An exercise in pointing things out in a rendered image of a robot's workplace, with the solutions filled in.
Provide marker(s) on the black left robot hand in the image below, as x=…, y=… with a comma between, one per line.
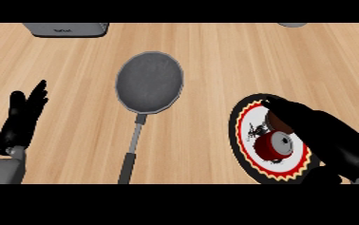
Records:
x=18, y=121

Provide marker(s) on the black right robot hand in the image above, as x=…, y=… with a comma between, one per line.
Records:
x=323, y=134

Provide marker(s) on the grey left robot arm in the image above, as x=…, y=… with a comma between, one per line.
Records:
x=11, y=168

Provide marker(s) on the red can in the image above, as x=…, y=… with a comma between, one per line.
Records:
x=274, y=146

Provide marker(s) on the black red white plate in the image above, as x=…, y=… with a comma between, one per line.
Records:
x=253, y=134

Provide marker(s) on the grey frying pan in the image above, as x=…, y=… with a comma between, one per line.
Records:
x=148, y=83

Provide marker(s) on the grey appliance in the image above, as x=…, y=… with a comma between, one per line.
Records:
x=65, y=29

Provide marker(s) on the grey round object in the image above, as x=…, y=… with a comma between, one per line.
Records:
x=292, y=24

